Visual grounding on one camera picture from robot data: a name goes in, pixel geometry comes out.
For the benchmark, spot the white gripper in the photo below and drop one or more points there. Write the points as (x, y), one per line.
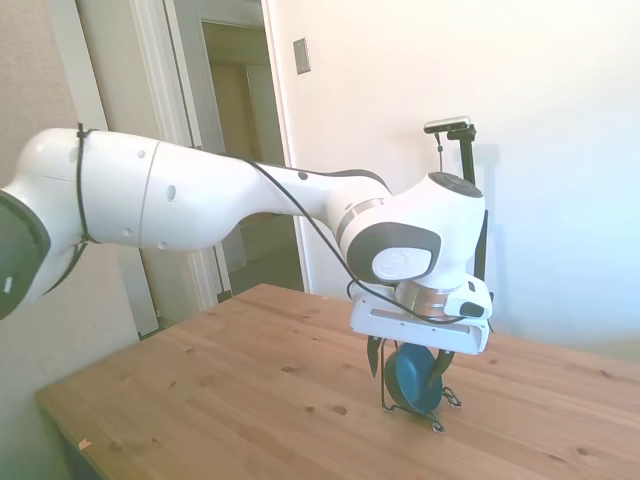
(410, 332)

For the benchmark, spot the dark blue bowl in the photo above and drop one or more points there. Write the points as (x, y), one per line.
(412, 380)

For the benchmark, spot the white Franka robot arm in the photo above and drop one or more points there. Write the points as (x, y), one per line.
(210, 195)

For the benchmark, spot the grey open door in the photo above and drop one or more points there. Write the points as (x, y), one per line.
(192, 75)

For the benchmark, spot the white closet door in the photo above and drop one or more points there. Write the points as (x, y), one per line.
(115, 60)

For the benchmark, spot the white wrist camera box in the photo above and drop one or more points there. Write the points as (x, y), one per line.
(472, 297)

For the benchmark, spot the black camera stand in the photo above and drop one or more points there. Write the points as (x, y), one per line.
(467, 155)

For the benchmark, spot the silver exterior camera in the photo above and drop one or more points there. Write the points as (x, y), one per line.
(447, 123)

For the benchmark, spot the white door frame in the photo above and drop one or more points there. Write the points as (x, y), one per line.
(280, 100)

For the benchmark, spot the grey light switch plate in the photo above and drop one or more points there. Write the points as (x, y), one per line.
(301, 56)

